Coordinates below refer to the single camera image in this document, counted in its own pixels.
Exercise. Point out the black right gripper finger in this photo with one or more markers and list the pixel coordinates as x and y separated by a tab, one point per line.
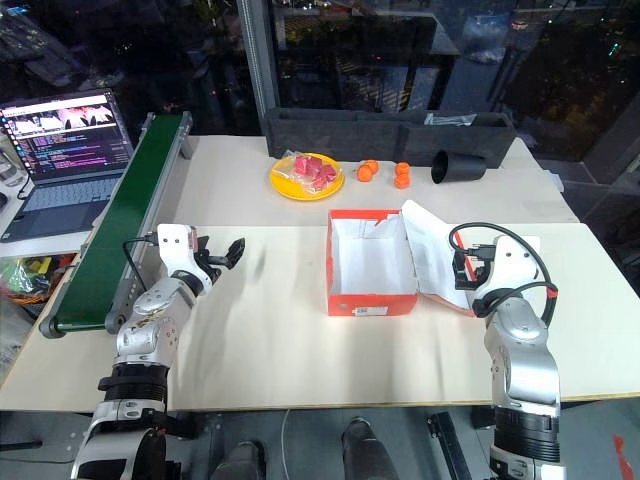
462	258
466	285

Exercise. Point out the clear bag of red cubes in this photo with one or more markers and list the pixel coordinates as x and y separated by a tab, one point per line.
315	170

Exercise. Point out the orange toy fruit pair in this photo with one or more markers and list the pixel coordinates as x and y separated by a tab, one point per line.
367	171
402	175

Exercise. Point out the pile of colourful parts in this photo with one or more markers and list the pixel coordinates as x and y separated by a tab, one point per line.
30	280

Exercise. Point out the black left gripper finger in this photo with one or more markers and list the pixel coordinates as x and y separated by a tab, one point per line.
236	249
226	265

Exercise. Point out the grey window frame pillar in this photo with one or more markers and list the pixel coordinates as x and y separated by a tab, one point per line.
260	65

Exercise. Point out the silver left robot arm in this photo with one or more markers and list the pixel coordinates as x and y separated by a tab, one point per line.
150	320

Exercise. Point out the white tissue paper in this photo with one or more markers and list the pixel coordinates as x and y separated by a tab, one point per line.
380	227

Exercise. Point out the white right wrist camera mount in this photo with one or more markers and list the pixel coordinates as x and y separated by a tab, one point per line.
515	260

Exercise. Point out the black plastic cup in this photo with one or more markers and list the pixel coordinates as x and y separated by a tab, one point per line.
460	167

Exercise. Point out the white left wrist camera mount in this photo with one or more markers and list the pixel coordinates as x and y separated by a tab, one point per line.
172	250

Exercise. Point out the clear plastic bag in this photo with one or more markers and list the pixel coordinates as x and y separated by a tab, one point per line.
450	119

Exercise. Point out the clear plastic bottle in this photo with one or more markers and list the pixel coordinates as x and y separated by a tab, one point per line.
5	167

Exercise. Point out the red shoe box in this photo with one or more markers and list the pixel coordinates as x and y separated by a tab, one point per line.
370	302

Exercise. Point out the yellow round plate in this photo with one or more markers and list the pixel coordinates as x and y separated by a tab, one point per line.
287	187

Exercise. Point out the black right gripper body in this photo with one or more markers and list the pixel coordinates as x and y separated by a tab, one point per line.
480	270

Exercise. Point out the green conveyor belt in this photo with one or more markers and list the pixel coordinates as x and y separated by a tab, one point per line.
120	235

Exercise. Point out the black metal bracket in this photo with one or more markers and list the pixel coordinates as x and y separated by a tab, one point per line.
452	447

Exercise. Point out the dark grey foam tray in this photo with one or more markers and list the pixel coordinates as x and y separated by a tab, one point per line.
340	137

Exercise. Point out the grey open laptop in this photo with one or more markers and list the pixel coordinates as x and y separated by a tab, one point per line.
65	195

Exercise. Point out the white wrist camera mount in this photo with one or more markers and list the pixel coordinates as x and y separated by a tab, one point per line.
515	260
172	250

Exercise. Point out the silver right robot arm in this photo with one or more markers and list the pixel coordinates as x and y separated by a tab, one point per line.
520	345

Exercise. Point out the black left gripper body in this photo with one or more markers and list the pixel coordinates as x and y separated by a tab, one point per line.
209	262

